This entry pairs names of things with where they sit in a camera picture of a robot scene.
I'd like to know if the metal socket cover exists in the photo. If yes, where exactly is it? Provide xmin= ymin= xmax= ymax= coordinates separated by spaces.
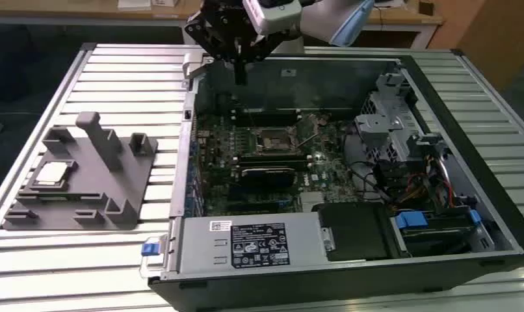
xmin=292 ymin=117 xmax=323 ymax=139

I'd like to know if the black graphics card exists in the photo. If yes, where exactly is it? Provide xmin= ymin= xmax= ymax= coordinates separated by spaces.
xmin=239 ymin=167 xmax=297 ymax=191

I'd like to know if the small silver heat sink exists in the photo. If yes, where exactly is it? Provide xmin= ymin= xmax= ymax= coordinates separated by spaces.
xmin=299 ymin=191 xmax=327 ymax=209

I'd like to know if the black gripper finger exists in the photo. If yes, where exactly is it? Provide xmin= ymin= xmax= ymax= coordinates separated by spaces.
xmin=184 ymin=12 xmax=243 ymax=85
xmin=241 ymin=36 xmax=272 ymax=85

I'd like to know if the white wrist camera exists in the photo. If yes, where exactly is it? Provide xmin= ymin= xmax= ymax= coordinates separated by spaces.
xmin=243 ymin=0 xmax=305 ymax=36

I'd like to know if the coloured power wire bundle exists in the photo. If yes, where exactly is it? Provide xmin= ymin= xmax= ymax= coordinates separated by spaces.
xmin=387 ymin=155 xmax=461 ymax=212

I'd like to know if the wooden desk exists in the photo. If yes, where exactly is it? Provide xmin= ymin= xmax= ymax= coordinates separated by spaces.
xmin=0 ymin=0 xmax=445 ymax=49

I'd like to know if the silver CPU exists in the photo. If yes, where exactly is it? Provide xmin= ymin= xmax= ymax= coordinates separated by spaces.
xmin=35 ymin=161 xmax=71 ymax=189

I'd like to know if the CPU socket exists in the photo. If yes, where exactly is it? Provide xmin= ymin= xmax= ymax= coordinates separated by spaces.
xmin=253 ymin=126 xmax=299 ymax=153

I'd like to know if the thin metal locking lever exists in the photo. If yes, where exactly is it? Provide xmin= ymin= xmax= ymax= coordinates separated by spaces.
xmin=244 ymin=99 xmax=259 ymax=131
xmin=299 ymin=131 xmax=320 ymax=147

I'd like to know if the black RAM slot bank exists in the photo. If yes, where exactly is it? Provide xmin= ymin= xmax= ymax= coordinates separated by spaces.
xmin=237 ymin=154 xmax=309 ymax=172
xmin=229 ymin=105 xmax=303 ymax=127

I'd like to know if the grey metal drive cage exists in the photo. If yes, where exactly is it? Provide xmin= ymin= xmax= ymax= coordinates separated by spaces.
xmin=355 ymin=73 xmax=445 ymax=163

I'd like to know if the grey plastic parts rack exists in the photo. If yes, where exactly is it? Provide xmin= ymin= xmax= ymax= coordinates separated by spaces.
xmin=1 ymin=111 xmax=160 ymax=231

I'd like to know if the green motherboard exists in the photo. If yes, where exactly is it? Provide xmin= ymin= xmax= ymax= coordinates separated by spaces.
xmin=195 ymin=112 xmax=363 ymax=217

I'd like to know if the black plastic cover box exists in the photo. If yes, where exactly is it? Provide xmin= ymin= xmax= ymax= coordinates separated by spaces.
xmin=316 ymin=203 xmax=408 ymax=263

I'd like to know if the wooden cabinet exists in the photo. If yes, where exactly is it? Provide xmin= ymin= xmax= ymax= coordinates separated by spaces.
xmin=428 ymin=0 xmax=524 ymax=95

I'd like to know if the silver power supply unit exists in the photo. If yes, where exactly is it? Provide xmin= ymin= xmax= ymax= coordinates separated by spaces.
xmin=175 ymin=216 xmax=332 ymax=274

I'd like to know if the hard disk in blue carrier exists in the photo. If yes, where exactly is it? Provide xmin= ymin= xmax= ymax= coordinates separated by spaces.
xmin=391 ymin=207 xmax=484 ymax=257

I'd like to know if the black open PC case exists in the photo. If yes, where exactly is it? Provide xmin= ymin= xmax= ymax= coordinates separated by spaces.
xmin=139 ymin=51 xmax=524 ymax=312

